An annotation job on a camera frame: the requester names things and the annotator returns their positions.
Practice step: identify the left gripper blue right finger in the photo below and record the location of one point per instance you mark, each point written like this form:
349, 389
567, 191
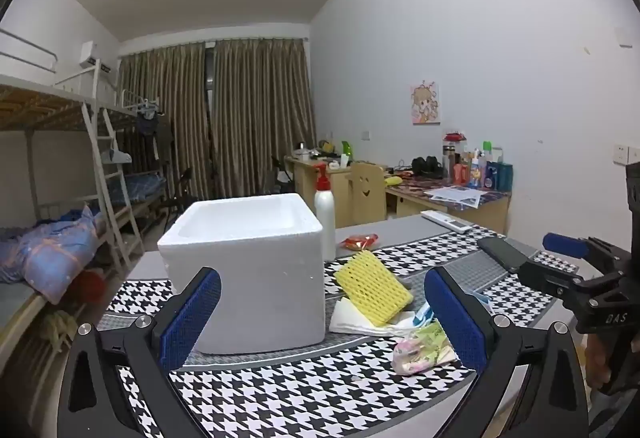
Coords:
462, 317

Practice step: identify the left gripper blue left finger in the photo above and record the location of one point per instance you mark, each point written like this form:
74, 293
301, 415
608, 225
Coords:
184, 317

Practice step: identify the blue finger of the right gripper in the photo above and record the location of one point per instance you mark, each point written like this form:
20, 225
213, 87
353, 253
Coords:
568, 246

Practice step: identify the floral green plastic packet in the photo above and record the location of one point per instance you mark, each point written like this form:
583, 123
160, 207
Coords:
422, 350

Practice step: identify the white tissue paper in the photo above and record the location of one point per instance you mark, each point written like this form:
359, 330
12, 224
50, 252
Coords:
347, 319

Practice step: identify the white styrofoam box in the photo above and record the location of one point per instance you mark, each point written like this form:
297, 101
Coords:
267, 251

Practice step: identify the person right hand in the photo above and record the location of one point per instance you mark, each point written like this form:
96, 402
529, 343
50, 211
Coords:
597, 372

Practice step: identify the white remote control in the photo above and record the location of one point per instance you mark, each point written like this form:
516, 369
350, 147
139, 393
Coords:
447, 221

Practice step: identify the toiletry bottles group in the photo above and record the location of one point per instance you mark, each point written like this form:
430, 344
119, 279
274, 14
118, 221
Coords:
480, 168

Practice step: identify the papers on desk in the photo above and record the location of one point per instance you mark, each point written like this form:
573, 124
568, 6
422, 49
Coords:
461, 196

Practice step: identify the black folding chair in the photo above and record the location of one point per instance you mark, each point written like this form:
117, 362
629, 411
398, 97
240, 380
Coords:
182, 198

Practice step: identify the red snack packet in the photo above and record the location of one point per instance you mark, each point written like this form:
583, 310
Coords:
359, 243

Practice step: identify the wooden desk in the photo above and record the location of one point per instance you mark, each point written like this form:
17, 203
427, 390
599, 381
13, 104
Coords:
410, 198

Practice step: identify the blue plaid quilt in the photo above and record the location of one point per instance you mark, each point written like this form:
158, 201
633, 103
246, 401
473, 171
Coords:
50, 256

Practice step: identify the black headphones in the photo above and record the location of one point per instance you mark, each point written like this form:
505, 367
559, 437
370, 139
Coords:
428, 167

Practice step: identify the white metal bunk bed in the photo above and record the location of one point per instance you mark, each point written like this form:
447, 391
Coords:
73, 105

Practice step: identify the white pump lotion bottle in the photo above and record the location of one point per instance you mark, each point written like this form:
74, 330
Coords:
325, 212

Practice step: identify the anime girl poster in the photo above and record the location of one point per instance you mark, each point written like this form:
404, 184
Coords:
425, 104

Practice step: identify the brown striped curtains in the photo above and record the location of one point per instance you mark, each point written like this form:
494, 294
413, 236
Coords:
234, 107

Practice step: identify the white air conditioner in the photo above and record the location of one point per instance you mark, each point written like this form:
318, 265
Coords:
90, 55

